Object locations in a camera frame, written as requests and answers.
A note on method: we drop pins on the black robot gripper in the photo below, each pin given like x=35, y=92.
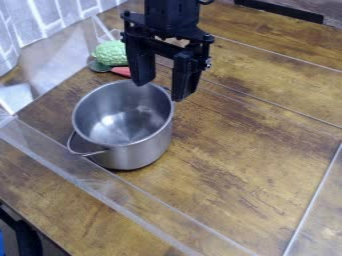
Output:
x=166, y=31

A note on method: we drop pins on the stainless steel pot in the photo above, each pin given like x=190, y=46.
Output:
x=124, y=125

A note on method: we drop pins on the green bumpy toy vegetable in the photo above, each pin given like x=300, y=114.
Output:
x=110, y=53

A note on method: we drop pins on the black bar at back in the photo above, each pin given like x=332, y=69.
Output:
x=281, y=10

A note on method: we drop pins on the grey white patterned curtain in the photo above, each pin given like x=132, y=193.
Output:
x=31, y=20

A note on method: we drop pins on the clear acrylic barrier panel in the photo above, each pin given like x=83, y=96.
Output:
x=85, y=208

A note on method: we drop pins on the pink handled spoon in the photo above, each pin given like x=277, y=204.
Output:
x=101, y=68

